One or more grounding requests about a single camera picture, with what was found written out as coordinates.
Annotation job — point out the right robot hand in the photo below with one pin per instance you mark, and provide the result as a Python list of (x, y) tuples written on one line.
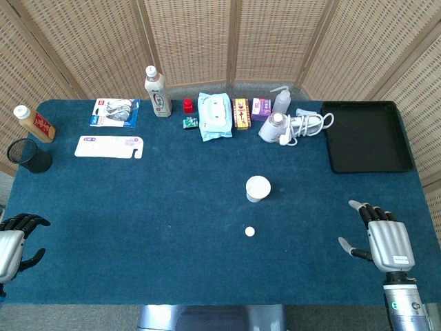
[(389, 241)]

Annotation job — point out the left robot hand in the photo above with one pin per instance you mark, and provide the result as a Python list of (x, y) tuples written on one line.
[(10, 245)]

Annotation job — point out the white paper cup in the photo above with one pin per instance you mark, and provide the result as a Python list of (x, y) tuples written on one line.
[(258, 188)]

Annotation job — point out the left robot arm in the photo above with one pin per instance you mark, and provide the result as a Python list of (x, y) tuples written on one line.
[(2, 291)]

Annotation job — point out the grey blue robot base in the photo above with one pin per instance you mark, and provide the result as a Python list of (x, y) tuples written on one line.
[(212, 319)]

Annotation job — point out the black mesh pen holder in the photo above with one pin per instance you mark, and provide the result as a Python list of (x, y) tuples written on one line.
[(32, 158)]

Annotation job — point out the black plastic tray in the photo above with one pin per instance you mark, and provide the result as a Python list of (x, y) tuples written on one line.
[(367, 138)]

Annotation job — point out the brown drink bottle red label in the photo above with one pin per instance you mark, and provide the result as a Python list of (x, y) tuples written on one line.
[(38, 125)]

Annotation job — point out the white flat card package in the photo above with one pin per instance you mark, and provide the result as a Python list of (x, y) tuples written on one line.
[(107, 146)]

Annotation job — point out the white ping pong ball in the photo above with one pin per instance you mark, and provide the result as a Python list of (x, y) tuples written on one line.
[(250, 231)]

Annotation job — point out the blue table cloth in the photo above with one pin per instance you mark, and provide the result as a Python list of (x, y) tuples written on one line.
[(155, 213)]

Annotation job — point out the white hair dryer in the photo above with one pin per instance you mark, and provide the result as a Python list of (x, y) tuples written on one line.
[(270, 129)]

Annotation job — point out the blue blister pack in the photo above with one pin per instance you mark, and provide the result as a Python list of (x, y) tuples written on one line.
[(115, 113)]

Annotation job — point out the clear squeeze wash bottle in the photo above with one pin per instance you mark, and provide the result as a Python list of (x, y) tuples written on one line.
[(282, 101)]

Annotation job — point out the purple small box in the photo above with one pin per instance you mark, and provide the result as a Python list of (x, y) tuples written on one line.
[(260, 109)]

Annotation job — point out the yellow red box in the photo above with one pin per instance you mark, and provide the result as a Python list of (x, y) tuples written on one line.
[(242, 113)]

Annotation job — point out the milk tea bottle white cap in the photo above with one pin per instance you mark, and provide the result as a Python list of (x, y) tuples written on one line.
[(159, 98)]

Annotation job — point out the light blue wet wipes pack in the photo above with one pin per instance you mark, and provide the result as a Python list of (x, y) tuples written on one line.
[(215, 117)]

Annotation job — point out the bamboo folding screen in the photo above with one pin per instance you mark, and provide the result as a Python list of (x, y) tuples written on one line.
[(86, 41)]

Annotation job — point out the green small packet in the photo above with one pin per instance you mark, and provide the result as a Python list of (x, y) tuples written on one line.
[(189, 122)]

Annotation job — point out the red small block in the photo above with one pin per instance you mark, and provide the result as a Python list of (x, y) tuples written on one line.
[(188, 106)]

